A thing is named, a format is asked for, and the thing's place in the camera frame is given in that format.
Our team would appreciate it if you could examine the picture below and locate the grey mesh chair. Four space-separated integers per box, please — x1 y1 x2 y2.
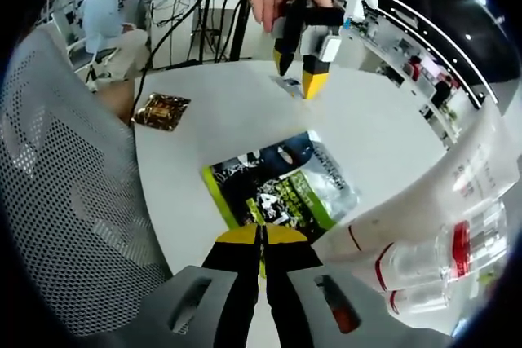
0 24 172 296

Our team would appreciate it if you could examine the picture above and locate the gold foil sachet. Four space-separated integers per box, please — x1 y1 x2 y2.
130 92 192 133

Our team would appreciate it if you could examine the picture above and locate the white office chair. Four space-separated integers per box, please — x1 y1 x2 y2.
51 9 123 92

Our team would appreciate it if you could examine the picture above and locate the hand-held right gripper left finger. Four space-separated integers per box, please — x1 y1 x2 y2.
122 224 262 348

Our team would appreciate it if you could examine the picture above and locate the white skincare tube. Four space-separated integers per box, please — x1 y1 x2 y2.
321 115 521 259

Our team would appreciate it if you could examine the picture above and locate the green black sachet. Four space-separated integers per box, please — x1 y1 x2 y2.
201 130 362 245

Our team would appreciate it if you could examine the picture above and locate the small dark sachet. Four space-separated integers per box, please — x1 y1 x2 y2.
269 73 305 99

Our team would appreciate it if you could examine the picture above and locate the large red-collar skincare bottle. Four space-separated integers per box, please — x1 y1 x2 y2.
438 200 511 284

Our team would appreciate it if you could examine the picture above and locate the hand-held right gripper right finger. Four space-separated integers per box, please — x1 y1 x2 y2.
262 224 453 348

